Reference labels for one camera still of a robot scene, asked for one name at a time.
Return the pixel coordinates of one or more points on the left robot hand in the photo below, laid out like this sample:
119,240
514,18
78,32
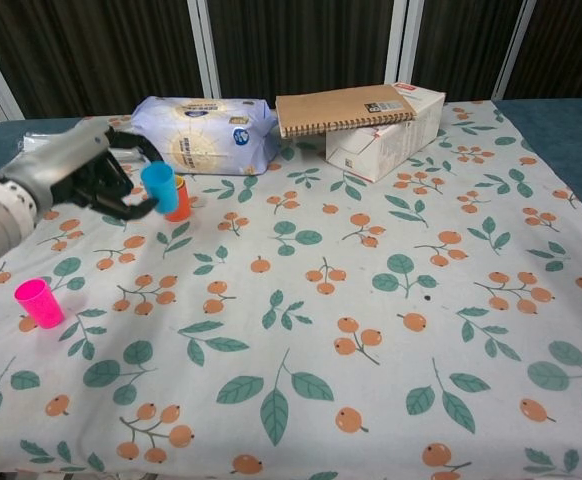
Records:
61,165

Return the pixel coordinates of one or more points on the light blue plastic cup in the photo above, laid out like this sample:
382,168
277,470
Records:
161,187

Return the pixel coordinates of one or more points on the pink plastic cup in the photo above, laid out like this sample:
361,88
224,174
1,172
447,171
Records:
42,307

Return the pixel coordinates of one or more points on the clear plastic package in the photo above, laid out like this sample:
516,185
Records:
37,140

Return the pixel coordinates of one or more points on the dark folding screen panel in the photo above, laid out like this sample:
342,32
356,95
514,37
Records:
96,50
571,45
301,45
461,45

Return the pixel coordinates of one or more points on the orange plastic cup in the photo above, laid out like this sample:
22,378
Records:
180,207

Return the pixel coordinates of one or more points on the lavender white flour bag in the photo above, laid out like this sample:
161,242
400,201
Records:
206,135

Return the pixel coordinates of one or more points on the brown spiral notebook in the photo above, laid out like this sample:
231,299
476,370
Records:
336,107

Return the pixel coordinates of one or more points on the fruit and leaf print tablecloth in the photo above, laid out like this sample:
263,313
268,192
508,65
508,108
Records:
321,310

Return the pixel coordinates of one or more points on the white cardboard box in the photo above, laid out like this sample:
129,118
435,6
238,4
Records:
396,145

